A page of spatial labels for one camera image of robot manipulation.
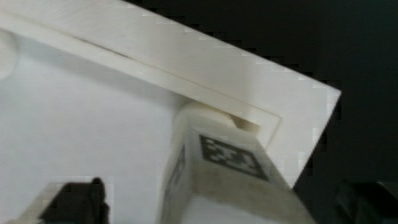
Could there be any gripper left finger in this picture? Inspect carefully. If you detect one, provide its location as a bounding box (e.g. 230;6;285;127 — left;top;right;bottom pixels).
39;177;110;224

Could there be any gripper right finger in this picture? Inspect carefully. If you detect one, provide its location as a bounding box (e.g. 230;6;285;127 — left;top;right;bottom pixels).
335;181;398;224

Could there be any white table leg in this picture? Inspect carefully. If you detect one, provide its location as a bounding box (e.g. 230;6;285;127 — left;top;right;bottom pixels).
156;102;316;224

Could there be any white square tabletop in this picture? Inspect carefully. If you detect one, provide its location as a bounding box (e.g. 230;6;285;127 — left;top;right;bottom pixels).
0;0;339;224

